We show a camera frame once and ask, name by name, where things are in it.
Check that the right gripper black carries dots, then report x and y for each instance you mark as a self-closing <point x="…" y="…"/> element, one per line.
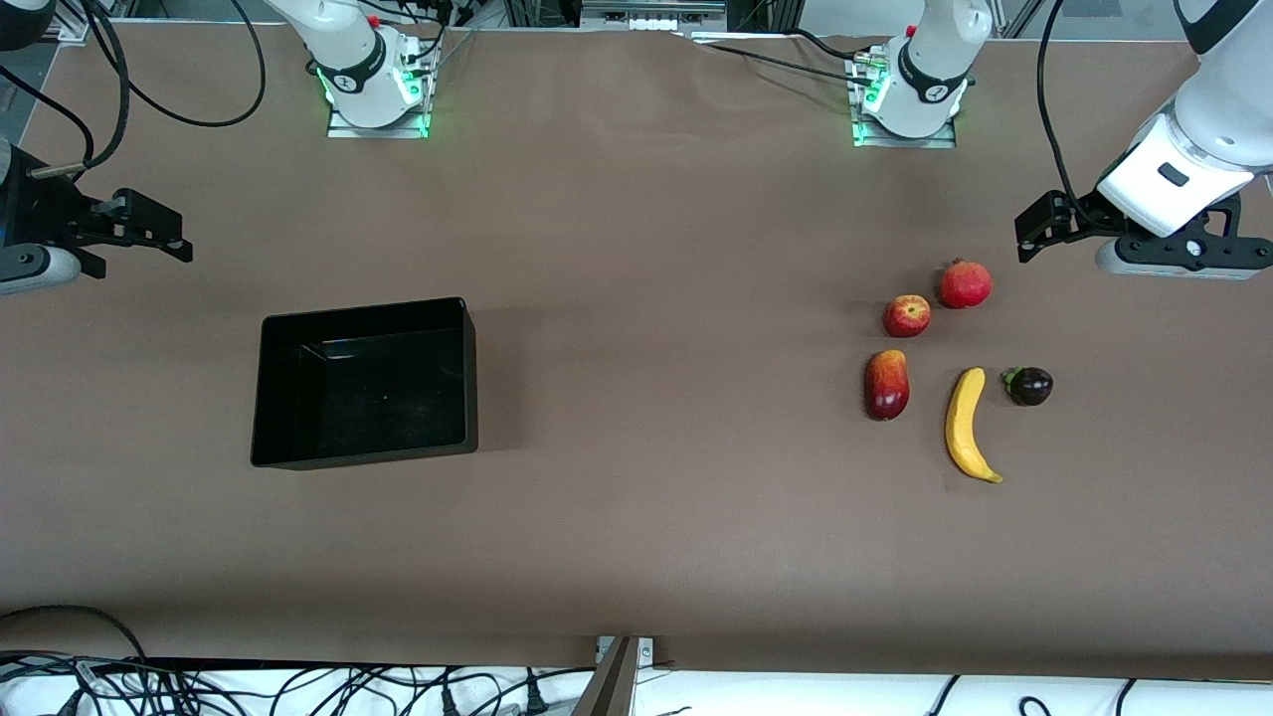
<point x="38" y="211"/>

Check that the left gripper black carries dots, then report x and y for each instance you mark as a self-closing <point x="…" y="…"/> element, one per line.
<point x="1082" y="215"/>

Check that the red yellow apple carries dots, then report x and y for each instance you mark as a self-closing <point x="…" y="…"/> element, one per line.
<point x="907" y="316"/>

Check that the black plastic box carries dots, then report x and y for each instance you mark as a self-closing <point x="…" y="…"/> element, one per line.
<point x="378" y="398"/>

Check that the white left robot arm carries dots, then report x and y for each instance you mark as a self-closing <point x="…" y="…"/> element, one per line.
<point x="1208" y="129"/>

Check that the yellow banana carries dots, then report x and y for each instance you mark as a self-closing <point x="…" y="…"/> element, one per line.
<point x="963" y="418"/>

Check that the red pomegranate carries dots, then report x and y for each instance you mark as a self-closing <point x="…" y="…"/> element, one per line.
<point x="967" y="285"/>

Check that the dark purple eggplant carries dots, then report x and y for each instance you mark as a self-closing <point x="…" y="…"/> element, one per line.
<point x="1031" y="387"/>

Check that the red yellow mango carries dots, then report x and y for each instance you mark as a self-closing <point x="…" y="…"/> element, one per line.
<point x="887" y="386"/>

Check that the grey metal crossbar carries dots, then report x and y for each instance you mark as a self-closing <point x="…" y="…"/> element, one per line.
<point x="636" y="10"/>

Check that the brown table cover sheet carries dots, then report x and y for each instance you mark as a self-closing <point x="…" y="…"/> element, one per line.
<point x="636" y="557"/>

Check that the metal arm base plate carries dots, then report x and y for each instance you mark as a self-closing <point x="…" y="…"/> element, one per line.
<point x="398" y="132"/>
<point x="935" y="143"/>

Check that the metal pole bracket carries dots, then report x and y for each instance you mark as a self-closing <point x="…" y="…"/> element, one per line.
<point x="646" y="651"/>

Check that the grey camera pole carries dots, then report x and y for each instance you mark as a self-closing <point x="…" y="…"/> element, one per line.
<point x="609" y="691"/>

